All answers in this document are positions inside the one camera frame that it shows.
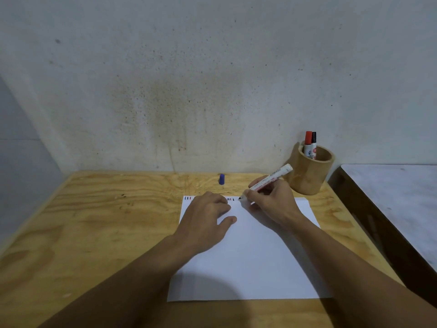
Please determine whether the person's left hand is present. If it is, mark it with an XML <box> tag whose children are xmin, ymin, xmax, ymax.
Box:
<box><xmin>173</xmin><ymin>191</ymin><xmax>238</xmax><ymax>255</ymax></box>

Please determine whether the person's right hand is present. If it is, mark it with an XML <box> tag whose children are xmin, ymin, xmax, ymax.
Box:
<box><xmin>243</xmin><ymin>175</ymin><xmax>305</xmax><ymax>231</ymax></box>

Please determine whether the white marker pen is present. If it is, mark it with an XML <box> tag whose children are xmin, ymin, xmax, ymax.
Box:
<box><xmin>238</xmin><ymin>163</ymin><xmax>294</xmax><ymax>201</ymax></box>

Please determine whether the white paper sheet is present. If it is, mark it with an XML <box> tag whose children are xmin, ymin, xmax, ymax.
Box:
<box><xmin>167</xmin><ymin>195</ymin><xmax>332</xmax><ymax>302</ymax></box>

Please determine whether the person's right forearm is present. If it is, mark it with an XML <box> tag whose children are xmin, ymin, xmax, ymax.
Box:
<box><xmin>283</xmin><ymin>214</ymin><xmax>437</xmax><ymax>328</ymax></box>

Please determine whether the person's left forearm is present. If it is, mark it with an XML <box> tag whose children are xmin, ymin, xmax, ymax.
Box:
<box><xmin>38</xmin><ymin>234</ymin><xmax>202</xmax><ymax>328</ymax></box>

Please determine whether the round wooden pen holder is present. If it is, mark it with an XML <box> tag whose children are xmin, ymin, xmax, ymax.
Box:
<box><xmin>285</xmin><ymin>143</ymin><xmax>336</xmax><ymax>196</ymax></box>

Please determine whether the white topped dark side table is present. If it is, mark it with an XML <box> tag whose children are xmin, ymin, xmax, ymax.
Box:
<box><xmin>328</xmin><ymin>163</ymin><xmax>437</xmax><ymax>308</ymax></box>

